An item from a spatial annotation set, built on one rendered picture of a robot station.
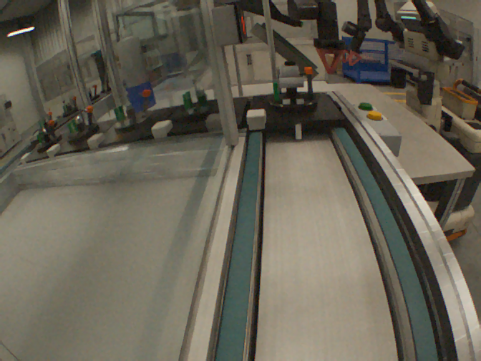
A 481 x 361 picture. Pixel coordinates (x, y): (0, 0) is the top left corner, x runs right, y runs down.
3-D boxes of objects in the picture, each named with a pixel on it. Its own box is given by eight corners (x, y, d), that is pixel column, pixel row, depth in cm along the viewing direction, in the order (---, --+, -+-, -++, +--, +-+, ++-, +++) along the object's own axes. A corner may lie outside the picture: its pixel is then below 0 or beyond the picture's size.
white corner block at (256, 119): (266, 122, 61) (265, 108, 59) (266, 130, 58) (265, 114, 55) (248, 124, 62) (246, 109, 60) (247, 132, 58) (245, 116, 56)
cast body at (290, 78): (302, 84, 63) (300, 59, 59) (303, 87, 59) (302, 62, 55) (273, 84, 65) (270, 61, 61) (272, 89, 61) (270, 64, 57)
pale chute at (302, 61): (311, 74, 89) (318, 67, 86) (310, 82, 79) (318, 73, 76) (256, 30, 83) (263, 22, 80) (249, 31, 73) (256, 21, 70)
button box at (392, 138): (370, 122, 67) (371, 104, 63) (399, 157, 50) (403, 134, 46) (350, 122, 68) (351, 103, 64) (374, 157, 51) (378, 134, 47)
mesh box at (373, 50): (387, 77, 472) (387, 39, 416) (406, 87, 399) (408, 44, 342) (341, 76, 487) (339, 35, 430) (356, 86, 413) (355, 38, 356)
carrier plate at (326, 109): (325, 97, 74) (324, 91, 73) (345, 126, 55) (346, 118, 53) (253, 101, 78) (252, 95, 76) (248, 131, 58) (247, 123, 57)
